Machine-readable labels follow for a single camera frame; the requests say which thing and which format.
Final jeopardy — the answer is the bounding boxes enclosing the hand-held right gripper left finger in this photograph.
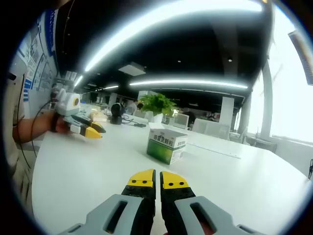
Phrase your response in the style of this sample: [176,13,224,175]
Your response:
[57,168,157,235]

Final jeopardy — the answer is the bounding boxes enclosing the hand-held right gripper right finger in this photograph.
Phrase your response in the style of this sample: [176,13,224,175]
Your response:
[160,171,256,235]

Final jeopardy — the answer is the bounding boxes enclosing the green white ganmaoling box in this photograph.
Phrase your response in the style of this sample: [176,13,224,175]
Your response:
[146,122,188,165]

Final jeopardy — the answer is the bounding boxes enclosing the small beige box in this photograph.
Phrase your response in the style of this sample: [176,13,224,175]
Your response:
[88,110,110,122]

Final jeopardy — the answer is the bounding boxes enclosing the person's left hand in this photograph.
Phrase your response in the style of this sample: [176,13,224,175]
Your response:
[55,119,74,135]

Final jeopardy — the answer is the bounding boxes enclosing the black round desktop device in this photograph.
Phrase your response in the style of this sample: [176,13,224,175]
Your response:
[110,102,127,124]

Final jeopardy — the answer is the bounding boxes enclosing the white table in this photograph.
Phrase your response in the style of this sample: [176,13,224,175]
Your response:
[31,107,309,235]

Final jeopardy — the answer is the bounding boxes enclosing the person in beige shirt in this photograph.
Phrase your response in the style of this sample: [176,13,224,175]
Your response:
[3,70,34,213]

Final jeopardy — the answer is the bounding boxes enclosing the square ceiling vent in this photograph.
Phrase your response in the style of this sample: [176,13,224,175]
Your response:
[118,62,147,76]

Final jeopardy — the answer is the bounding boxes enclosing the green potted plant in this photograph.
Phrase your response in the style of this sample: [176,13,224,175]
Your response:
[138,93,177,123]

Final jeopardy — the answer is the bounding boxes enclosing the white mesh office chair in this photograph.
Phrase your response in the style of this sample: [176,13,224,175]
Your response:
[175,114,191,130]
[193,119,231,141]

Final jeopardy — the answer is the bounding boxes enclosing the long ceiling light strip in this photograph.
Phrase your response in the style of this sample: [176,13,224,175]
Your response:
[129,80,249,90]

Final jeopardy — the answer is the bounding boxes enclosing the long curved ceiling light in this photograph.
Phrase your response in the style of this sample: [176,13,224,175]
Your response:
[84,0,264,72]

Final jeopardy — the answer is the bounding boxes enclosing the black left wrist strap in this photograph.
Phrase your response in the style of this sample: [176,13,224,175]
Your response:
[50,112,61,133]

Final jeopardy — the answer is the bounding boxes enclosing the black worn cable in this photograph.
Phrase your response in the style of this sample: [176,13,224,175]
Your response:
[12,72,32,170]

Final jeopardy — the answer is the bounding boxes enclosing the blue white wall poster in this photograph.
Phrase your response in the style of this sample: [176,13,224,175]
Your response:
[13,9,61,101]

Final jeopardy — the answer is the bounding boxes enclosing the black cable with plug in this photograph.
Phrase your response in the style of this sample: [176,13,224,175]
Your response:
[121,114,150,128]

